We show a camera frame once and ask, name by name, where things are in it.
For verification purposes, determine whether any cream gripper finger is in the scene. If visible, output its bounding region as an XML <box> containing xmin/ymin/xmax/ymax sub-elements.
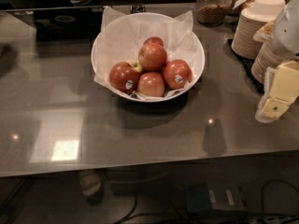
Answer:
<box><xmin>255</xmin><ymin>61</ymin><xmax>299</xmax><ymax>123</ymax></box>
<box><xmin>253</xmin><ymin>21</ymin><xmax>275</xmax><ymax>42</ymax></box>

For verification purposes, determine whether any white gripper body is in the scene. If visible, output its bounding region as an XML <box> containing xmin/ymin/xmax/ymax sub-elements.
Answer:
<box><xmin>272</xmin><ymin>0</ymin><xmax>299</xmax><ymax>60</ymax></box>

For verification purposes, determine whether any left red apple with sticker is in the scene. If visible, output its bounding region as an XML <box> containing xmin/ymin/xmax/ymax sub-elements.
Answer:
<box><xmin>109</xmin><ymin>62</ymin><xmax>140</xmax><ymax>94</ymax></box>

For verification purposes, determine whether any yellow-green apple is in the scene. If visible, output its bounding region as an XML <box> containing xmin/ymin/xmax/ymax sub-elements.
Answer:
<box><xmin>129</xmin><ymin>60</ymin><xmax>144</xmax><ymax>74</ymax></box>

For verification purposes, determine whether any white paper bowl stack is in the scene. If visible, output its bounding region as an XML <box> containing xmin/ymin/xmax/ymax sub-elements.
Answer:
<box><xmin>245</xmin><ymin>0</ymin><xmax>286</xmax><ymax>22</ymax></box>

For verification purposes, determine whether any black cable on floor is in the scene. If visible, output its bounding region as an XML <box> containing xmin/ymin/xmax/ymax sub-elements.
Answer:
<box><xmin>113</xmin><ymin>179</ymin><xmax>299</xmax><ymax>224</ymax></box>

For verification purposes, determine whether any black laptop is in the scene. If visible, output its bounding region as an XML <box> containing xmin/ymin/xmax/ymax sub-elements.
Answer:
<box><xmin>7</xmin><ymin>6</ymin><xmax>104</xmax><ymax>41</ymax></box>

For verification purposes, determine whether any red apple with sticker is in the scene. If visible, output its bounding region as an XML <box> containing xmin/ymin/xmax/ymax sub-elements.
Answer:
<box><xmin>163</xmin><ymin>59</ymin><xmax>192</xmax><ymax>90</ymax></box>
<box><xmin>109</xmin><ymin>62</ymin><xmax>140</xmax><ymax>94</ymax></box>

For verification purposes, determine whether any rear stack of paper plates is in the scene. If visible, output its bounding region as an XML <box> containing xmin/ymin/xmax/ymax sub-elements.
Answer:
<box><xmin>231</xmin><ymin>7</ymin><xmax>275</xmax><ymax>60</ymax></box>

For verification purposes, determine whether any person's shoe under table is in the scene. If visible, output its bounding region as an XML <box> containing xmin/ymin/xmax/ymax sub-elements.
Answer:
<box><xmin>78</xmin><ymin>169</ymin><xmax>102</xmax><ymax>197</ymax></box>

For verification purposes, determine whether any right red apple with sticker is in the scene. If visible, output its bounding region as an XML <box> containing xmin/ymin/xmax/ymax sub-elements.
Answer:
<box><xmin>163</xmin><ymin>59</ymin><xmax>192</xmax><ymax>90</ymax></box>

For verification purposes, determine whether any back red apple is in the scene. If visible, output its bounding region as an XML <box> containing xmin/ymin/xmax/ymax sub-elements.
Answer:
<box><xmin>144</xmin><ymin>36</ymin><xmax>164</xmax><ymax>47</ymax></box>

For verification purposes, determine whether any glass jar with granola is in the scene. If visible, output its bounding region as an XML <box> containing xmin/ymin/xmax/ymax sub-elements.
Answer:
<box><xmin>194</xmin><ymin>0</ymin><xmax>232</xmax><ymax>26</ymax></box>

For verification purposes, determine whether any stack of paper plates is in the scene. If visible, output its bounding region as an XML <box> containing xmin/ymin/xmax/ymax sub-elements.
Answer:
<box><xmin>231</xmin><ymin>7</ymin><xmax>275</xmax><ymax>60</ymax></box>
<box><xmin>251</xmin><ymin>41</ymin><xmax>283</xmax><ymax>84</ymax></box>

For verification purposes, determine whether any front stack of paper plates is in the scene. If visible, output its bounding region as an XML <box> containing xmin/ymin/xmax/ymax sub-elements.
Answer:
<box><xmin>251</xmin><ymin>41</ymin><xmax>283</xmax><ymax>84</ymax></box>

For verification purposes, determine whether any top red apple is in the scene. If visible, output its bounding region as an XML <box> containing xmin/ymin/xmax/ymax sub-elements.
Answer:
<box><xmin>138</xmin><ymin>43</ymin><xmax>167</xmax><ymax>71</ymax></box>

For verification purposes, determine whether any front centre red apple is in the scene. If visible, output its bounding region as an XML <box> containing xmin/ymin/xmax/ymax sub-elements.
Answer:
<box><xmin>136</xmin><ymin>72</ymin><xmax>164</xmax><ymax>97</ymax></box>

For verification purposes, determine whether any white paper liner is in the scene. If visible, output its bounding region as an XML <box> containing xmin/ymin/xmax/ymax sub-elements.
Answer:
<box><xmin>93</xmin><ymin>6</ymin><xmax>200</xmax><ymax>101</ymax></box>

